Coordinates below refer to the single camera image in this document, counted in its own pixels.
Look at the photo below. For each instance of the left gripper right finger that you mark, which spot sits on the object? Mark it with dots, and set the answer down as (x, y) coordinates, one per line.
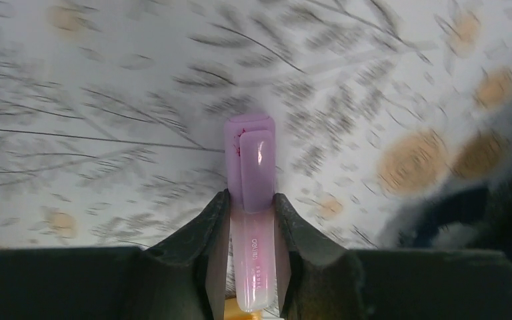
(319, 279)

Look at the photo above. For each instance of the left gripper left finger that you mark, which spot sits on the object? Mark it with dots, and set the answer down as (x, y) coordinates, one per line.
(182, 277)

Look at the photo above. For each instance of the purple pink highlighter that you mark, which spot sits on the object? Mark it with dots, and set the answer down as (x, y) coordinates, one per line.
(251, 180)

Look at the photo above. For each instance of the navy blue student backpack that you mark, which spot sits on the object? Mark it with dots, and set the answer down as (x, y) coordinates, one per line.
(473, 209)

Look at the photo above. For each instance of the floral table cloth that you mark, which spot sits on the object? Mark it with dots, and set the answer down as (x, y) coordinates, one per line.
(112, 113)

